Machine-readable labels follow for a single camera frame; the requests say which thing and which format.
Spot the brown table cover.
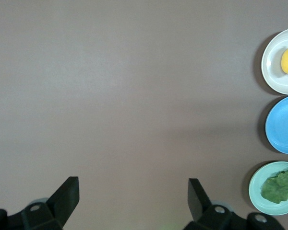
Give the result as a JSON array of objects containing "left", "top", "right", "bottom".
[{"left": 0, "top": 0, "right": 288, "bottom": 230}]

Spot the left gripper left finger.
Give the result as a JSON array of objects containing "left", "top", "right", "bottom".
[{"left": 0, "top": 176, "right": 80, "bottom": 230}]

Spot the pale beige round plate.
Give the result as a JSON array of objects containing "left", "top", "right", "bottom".
[{"left": 261, "top": 27, "right": 288, "bottom": 95}]

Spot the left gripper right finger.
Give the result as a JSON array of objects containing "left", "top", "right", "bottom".
[{"left": 183, "top": 178, "right": 284, "bottom": 230}]

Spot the blue round plate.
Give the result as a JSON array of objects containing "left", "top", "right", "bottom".
[{"left": 265, "top": 94, "right": 288, "bottom": 155}]

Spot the pale green round plate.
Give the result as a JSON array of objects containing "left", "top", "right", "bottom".
[{"left": 248, "top": 161, "right": 288, "bottom": 216}]

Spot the green lettuce leaf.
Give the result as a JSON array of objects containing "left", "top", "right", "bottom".
[{"left": 261, "top": 166, "right": 288, "bottom": 205}]

